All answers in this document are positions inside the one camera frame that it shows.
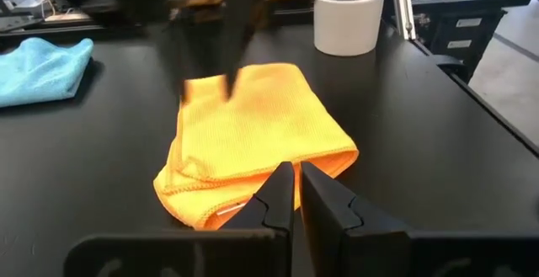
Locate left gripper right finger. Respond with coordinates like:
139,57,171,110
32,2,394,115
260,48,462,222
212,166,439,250
300,162,408,277

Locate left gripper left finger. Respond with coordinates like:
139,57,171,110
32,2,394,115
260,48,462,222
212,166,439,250
221,162,295,236

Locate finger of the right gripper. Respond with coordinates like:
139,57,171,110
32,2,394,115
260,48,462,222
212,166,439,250
176,28,199,104
221,0,253,101

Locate orange microfiber towel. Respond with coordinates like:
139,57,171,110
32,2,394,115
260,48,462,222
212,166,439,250
153,61,360,231

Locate blue microfiber towel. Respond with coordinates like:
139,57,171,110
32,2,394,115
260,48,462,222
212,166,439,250
0,36,94,109

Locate white plant pot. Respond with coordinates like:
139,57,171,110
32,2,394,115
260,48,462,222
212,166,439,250
313,0,386,57

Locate silver aluminium bar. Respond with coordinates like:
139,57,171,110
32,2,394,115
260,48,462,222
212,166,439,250
389,0,418,41

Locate black labelled equipment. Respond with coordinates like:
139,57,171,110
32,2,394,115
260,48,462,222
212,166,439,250
414,0,534,74

